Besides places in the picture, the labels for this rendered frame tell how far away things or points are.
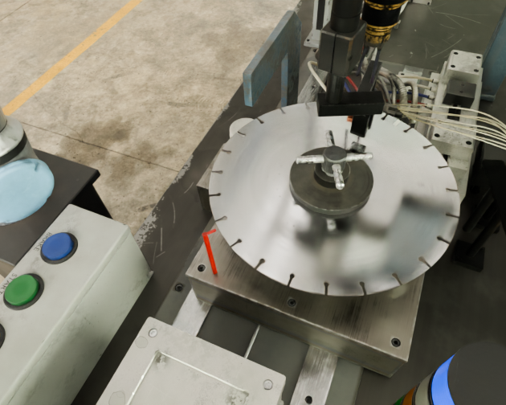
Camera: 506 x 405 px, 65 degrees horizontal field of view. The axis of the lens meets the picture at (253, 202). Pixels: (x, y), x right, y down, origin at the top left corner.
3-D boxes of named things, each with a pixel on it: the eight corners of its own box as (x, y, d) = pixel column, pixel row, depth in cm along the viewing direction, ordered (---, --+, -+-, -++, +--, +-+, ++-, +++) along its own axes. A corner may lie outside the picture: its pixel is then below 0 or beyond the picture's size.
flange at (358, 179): (316, 227, 49) (318, 215, 47) (275, 168, 55) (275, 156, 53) (389, 194, 52) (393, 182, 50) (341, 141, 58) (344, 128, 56)
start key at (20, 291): (29, 313, 51) (21, 308, 49) (6, 302, 52) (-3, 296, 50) (50, 287, 53) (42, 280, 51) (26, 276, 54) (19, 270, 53)
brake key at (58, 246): (64, 268, 55) (58, 261, 53) (42, 259, 56) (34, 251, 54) (82, 245, 57) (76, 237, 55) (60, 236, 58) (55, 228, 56)
